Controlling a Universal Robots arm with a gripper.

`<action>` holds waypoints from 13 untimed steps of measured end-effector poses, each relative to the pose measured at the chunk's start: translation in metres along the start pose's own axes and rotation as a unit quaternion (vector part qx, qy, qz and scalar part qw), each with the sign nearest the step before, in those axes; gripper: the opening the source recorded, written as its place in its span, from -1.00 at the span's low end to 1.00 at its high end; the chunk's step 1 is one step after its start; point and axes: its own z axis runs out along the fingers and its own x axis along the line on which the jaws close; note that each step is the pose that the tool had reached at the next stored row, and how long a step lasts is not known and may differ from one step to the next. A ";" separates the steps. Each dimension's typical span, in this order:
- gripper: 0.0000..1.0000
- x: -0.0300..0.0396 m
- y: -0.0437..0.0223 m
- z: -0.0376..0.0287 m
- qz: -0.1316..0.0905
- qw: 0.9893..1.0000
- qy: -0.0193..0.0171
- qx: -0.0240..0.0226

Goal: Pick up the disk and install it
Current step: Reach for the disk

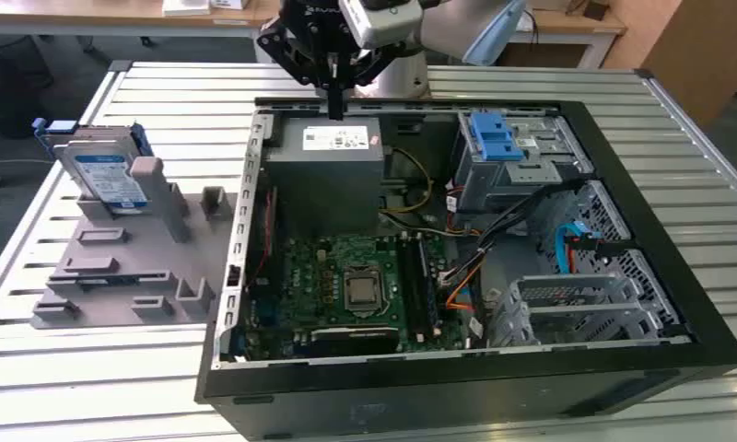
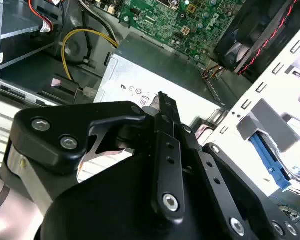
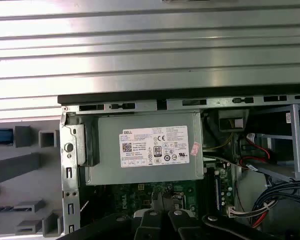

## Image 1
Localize orange red wire bundle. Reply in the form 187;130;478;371
446;269;487;317

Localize disk power wire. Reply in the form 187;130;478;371
563;234;638;262

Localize silver CPU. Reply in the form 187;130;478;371
346;275;383;309

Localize grey parts rack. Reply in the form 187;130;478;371
30;156;242;331

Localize black wire bundle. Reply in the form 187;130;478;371
442;181;586;286

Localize black graphics card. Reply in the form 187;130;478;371
310;325;400;355

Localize grey power supply unit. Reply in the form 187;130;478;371
263;114;387;238

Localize light wooden cabinet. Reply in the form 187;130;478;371
602;0;737;131

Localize hard disk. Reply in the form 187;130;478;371
31;117;156;217

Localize black PC case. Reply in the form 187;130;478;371
195;96;737;441

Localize green motherboard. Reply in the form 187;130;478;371
244;232;487;360

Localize silver disk bay cage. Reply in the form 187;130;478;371
507;271;682;347

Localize metal CPU socket cover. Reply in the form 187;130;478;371
340;264;388;319

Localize wooden desk white frame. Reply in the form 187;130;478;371
0;0;284;64
503;8;628;70

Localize yellow wire bundle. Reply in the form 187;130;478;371
380;146;435;215

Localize blue SATA wire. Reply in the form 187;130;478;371
552;223;604;286

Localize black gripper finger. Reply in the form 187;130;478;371
256;17;339;122
338;43;407;122

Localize black RAM slot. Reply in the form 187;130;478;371
404;233;430;342
412;233;438;342
419;233;447;342
398;233;420;342

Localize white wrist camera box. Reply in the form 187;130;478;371
338;0;426;50

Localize blue plastic drive latch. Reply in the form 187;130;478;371
470;112;518;162

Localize silver optical drive cage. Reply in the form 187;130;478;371
454;110;595;215

